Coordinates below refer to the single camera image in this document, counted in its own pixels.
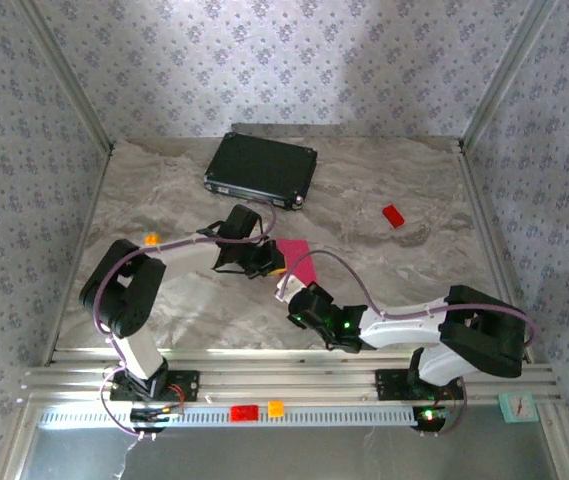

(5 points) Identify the right controller board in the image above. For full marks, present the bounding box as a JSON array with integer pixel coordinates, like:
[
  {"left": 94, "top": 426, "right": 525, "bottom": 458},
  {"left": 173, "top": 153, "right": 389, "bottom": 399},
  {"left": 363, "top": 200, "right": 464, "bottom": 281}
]
[{"left": 411, "top": 405, "right": 450, "bottom": 434}]

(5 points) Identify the small teal clock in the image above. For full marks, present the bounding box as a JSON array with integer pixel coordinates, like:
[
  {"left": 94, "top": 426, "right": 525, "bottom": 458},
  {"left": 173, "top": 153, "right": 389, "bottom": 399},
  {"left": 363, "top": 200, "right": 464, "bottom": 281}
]
[{"left": 497, "top": 391, "right": 540, "bottom": 425}]

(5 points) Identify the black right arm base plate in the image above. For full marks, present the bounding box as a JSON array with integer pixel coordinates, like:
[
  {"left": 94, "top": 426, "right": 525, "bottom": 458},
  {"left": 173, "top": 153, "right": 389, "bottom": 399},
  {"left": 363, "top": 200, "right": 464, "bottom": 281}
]
[{"left": 373, "top": 368, "right": 468, "bottom": 401}]

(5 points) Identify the pink paper sheet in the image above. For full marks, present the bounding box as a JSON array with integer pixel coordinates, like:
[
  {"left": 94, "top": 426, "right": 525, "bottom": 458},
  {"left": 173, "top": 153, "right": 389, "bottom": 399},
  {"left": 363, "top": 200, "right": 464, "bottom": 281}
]
[{"left": 274, "top": 238, "right": 318, "bottom": 287}]

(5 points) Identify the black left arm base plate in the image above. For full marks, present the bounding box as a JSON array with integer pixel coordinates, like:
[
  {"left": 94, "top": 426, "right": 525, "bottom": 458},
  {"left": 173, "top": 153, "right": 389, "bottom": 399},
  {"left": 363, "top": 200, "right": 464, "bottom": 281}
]
[{"left": 108, "top": 368, "right": 201, "bottom": 404}]

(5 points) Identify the shiny red rectangular block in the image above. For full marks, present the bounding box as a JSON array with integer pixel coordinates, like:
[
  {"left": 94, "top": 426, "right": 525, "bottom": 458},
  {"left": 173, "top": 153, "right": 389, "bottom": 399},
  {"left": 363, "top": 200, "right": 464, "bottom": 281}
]
[{"left": 229, "top": 403, "right": 260, "bottom": 423}]

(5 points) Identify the shiny metal sheet panel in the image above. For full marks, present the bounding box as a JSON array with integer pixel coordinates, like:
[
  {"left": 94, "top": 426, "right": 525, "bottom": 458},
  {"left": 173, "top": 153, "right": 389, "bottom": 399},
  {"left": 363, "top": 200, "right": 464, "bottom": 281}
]
[{"left": 18, "top": 424, "right": 560, "bottom": 480}]

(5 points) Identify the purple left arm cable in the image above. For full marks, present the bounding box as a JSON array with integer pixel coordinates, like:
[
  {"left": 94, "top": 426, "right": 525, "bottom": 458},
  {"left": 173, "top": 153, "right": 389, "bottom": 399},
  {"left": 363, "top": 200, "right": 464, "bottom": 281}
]
[{"left": 92, "top": 197, "right": 278, "bottom": 441}]

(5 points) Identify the aluminium corner post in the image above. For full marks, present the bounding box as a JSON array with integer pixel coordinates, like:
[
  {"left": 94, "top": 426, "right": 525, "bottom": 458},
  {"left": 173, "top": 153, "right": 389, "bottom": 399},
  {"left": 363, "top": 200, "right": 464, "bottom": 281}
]
[
  {"left": 13, "top": 0, "right": 115, "bottom": 156},
  {"left": 458, "top": 0, "right": 560, "bottom": 151}
]

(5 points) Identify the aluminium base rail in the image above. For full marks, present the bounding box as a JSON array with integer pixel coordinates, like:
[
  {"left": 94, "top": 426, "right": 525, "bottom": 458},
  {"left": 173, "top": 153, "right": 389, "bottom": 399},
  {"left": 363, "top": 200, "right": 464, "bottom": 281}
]
[{"left": 18, "top": 347, "right": 563, "bottom": 409}]

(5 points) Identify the red toy brick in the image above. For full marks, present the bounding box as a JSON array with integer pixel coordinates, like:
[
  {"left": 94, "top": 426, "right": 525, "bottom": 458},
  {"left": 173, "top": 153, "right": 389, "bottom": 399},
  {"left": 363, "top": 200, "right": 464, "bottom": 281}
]
[{"left": 381, "top": 203, "right": 407, "bottom": 229}]

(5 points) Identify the black hard case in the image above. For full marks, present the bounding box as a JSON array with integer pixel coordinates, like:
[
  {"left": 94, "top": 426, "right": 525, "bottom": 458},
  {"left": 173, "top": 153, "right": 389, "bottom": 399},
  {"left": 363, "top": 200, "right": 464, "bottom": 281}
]
[{"left": 202, "top": 131, "right": 319, "bottom": 211}]

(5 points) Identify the grey slotted cable duct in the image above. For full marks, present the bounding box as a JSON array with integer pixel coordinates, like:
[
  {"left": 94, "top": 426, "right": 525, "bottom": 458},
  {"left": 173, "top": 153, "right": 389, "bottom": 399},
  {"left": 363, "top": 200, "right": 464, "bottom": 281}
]
[{"left": 38, "top": 404, "right": 448, "bottom": 429}]

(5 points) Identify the aluminium side rail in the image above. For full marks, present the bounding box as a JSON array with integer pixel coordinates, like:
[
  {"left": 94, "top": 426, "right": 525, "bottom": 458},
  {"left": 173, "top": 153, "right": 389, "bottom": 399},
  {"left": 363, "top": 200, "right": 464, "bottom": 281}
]
[
  {"left": 456, "top": 139, "right": 535, "bottom": 361},
  {"left": 41, "top": 144, "right": 115, "bottom": 366}
]

